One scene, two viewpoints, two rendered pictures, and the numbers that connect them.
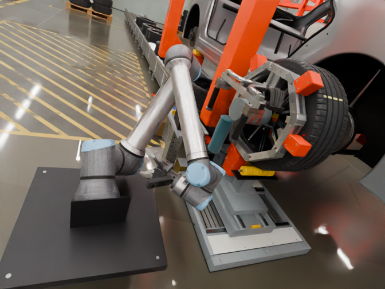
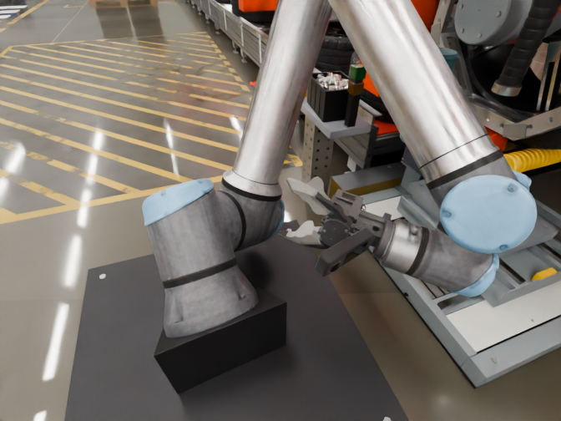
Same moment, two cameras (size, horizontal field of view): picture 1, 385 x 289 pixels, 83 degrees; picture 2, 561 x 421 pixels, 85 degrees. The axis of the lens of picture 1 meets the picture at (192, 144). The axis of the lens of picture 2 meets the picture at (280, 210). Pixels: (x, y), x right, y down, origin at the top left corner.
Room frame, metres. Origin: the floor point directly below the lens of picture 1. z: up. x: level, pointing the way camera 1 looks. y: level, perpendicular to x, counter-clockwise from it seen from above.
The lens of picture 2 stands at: (0.37, 0.13, 0.96)
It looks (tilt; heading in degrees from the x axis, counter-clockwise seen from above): 41 degrees down; 9
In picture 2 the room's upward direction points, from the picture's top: straight up
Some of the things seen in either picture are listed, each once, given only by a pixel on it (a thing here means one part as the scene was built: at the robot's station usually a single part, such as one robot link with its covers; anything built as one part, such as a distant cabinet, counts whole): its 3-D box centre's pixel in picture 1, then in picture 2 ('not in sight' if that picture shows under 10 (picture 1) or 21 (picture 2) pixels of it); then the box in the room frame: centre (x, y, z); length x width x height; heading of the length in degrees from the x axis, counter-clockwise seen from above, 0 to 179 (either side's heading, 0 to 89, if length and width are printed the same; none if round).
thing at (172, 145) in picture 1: (173, 143); (317, 153); (1.63, 0.16, 0.21); 0.10 x 0.10 x 0.42; 29
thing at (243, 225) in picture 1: (237, 202); (479, 231); (1.29, -0.48, 0.13); 0.50 x 0.36 x 0.10; 29
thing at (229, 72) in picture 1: (248, 73); not in sight; (1.28, -0.15, 1.03); 0.19 x 0.18 x 0.11; 119
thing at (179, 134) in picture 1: (181, 123); (325, 109); (1.61, 0.15, 0.44); 0.43 x 0.17 x 0.03; 29
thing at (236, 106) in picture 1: (250, 112); (516, 7); (1.22, -0.24, 0.85); 0.21 x 0.14 x 0.14; 119
